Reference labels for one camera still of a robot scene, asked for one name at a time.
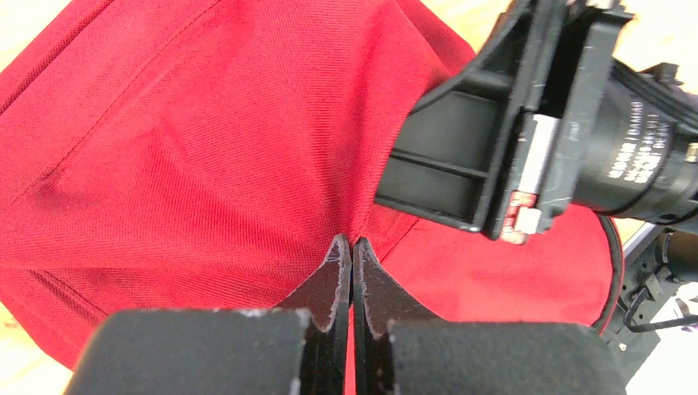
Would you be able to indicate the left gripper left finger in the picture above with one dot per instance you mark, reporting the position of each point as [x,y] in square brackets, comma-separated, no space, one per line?
[296,347]

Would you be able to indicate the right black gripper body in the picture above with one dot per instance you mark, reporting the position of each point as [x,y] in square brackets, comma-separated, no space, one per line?
[564,70]

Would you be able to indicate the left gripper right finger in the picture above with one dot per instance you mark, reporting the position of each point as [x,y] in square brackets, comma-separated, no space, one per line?
[402,347]

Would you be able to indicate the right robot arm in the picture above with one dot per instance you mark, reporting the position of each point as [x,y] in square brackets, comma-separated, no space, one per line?
[641,160]

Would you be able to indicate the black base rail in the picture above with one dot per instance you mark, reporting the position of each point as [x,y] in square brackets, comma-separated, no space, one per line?
[659,292]

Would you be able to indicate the red backpack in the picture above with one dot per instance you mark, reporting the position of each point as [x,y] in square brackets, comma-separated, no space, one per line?
[205,154]

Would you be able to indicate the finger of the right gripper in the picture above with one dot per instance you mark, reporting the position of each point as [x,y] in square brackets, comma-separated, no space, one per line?
[446,161]

